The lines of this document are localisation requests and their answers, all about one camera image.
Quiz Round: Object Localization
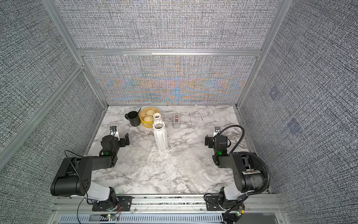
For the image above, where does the tall white ribbed vase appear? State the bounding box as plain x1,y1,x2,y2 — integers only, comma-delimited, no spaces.
153,120,168,150

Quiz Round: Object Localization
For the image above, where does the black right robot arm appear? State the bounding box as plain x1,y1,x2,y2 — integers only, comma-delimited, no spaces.
205,135,270,211

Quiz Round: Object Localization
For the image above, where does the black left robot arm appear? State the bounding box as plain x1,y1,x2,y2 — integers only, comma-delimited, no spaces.
50,133,130,211

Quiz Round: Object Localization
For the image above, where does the black mug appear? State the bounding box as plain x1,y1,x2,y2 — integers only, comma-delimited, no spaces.
125,108,141,127

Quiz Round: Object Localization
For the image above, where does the yellow bamboo steamer basket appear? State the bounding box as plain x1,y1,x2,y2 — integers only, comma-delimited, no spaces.
139,107,160,128

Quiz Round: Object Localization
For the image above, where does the steamed bun front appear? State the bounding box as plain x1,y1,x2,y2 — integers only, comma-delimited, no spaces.
143,115,154,123

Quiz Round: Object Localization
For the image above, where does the steamed bun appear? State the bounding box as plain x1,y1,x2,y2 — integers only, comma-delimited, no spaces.
145,108,156,116
143,115,154,123

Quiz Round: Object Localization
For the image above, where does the grey tape dispenser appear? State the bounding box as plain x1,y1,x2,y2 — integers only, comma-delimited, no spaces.
173,113,180,129

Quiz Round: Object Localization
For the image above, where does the steamed bun back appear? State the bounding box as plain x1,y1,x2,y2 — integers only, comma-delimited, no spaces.
145,108,156,116

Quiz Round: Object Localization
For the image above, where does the small white ribbed vase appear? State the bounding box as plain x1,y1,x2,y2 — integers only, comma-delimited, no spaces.
153,113,162,122

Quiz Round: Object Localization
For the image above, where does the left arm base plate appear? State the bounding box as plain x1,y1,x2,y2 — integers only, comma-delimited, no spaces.
92,196,133,212

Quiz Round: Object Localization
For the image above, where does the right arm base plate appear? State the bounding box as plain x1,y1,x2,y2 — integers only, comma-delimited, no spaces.
204,194,245,211

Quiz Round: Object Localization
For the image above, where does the aluminium front rail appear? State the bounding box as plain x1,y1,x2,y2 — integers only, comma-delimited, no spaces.
50,194,286,215

